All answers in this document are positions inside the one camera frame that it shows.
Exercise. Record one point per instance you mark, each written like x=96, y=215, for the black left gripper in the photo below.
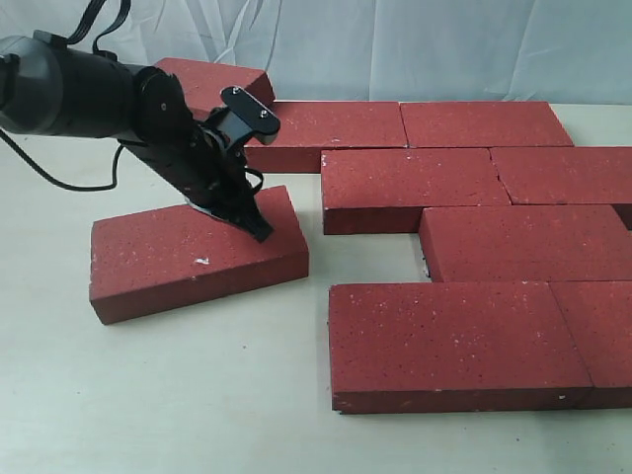
x=213, y=179

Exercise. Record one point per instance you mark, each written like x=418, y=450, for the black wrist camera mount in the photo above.
x=241, y=118

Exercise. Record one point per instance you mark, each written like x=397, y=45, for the front row right brick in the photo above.
x=598, y=315

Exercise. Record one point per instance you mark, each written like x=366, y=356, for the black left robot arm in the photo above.
x=50, y=89

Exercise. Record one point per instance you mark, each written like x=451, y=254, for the third row right brick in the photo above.
x=528, y=243

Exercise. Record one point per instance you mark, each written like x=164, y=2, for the light blue backdrop cloth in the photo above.
x=569, y=52

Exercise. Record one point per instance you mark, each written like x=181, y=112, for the second row right brick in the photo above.
x=567, y=175

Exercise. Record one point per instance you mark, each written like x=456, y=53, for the brick with white chip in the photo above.
x=167, y=258

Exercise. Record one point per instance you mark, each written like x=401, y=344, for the front row left brick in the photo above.
x=423, y=347

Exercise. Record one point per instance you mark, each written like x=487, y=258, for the back left row brick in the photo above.
x=310, y=127

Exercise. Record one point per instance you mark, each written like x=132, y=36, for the back right row brick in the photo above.
x=482, y=125

